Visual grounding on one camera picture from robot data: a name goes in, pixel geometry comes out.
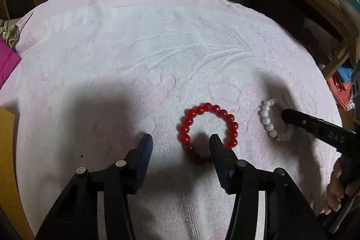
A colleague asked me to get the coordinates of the white bead bracelet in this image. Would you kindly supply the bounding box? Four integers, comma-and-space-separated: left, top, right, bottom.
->
260, 98, 295, 143

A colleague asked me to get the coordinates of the red bead bracelet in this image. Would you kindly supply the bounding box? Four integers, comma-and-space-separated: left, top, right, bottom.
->
179, 102, 240, 166

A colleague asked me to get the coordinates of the person right hand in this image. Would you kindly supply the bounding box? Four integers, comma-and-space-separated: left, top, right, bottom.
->
320, 157, 359, 215

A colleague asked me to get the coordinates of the orange cardboard box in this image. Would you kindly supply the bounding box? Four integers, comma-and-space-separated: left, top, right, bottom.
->
1, 108, 35, 239

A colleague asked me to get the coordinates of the wooden side table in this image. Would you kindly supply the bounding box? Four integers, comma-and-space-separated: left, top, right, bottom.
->
224, 0, 360, 81

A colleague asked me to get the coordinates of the magenta cushion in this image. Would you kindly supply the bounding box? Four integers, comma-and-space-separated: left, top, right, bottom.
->
0, 37, 21, 88

